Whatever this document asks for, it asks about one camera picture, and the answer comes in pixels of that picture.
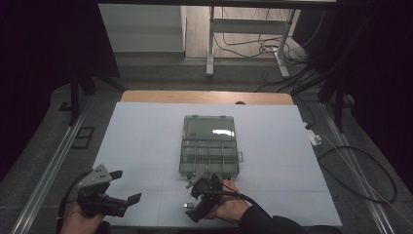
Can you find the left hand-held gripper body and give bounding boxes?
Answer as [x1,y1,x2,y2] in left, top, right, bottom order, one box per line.
[76,164,130,218]

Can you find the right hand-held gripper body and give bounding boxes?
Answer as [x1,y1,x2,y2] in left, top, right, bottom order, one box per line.
[184,173,226,210]

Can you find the clear plastic compartment box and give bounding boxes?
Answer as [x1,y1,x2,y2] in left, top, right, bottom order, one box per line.
[178,114,244,181]

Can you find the person's left hand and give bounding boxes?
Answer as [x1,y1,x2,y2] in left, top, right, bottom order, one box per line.
[59,201,105,234]

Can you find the person's right hand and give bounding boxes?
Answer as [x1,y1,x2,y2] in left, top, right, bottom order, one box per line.
[206,178,250,224]

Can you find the white table cover board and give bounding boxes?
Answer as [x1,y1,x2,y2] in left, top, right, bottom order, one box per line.
[72,101,343,228]

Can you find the black metal stand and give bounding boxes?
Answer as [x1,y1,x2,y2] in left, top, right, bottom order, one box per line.
[57,64,127,127]
[290,16,355,134]

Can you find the white cabinet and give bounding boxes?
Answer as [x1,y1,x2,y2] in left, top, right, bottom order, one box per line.
[97,3,187,54]

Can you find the left hand-held gripper cable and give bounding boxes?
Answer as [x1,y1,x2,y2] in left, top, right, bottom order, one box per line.
[56,169,94,234]

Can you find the hand-held gripper cable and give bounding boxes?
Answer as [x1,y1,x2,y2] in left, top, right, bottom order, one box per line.
[207,181,274,219]
[56,169,94,234]

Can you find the right hand-held gripper cable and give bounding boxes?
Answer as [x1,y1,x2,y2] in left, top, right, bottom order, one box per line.
[207,181,274,219]

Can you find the metal floor rail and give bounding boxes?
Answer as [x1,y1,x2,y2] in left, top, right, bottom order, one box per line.
[9,97,92,234]
[319,101,396,234]

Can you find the thick black floor cables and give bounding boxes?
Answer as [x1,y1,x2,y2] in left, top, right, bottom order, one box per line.
[254,62,325,95]

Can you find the thin white floor cable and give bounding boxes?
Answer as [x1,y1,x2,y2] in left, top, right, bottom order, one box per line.
[320,134,413,226]

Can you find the tangle of thin black cables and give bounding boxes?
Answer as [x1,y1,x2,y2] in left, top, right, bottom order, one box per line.
[212,8,313,66]

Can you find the white desk frame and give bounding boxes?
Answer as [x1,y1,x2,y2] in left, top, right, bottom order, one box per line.
[206,6,298,78]

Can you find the looped black floor cable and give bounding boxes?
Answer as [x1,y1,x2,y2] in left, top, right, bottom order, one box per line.
[316,145,398,205]

